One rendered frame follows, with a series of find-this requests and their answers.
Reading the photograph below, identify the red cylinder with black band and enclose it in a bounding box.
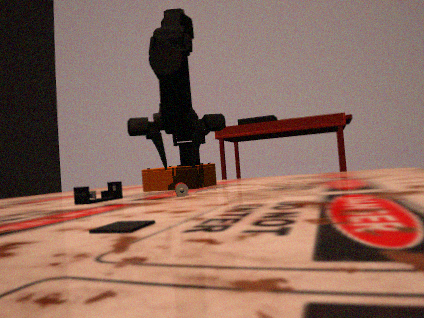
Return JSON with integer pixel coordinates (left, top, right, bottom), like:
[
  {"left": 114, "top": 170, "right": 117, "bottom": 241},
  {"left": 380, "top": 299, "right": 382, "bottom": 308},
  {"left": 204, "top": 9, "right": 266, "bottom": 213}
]
[{"left": 174, "top": 182, "right": 188, "bottom": 197}]

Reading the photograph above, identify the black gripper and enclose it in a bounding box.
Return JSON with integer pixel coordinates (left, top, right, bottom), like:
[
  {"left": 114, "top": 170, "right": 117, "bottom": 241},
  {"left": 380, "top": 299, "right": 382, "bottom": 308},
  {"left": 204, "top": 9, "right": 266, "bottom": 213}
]
[{"left": 128, "top": 86, "right": 226, "bottom": 170}]

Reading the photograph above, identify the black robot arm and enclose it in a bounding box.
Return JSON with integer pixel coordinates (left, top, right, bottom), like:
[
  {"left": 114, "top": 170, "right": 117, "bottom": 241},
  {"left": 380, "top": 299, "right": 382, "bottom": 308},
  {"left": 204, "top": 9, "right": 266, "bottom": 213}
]
[{"left": 149, "top": 8, "right": 199, "bottom": 167}]

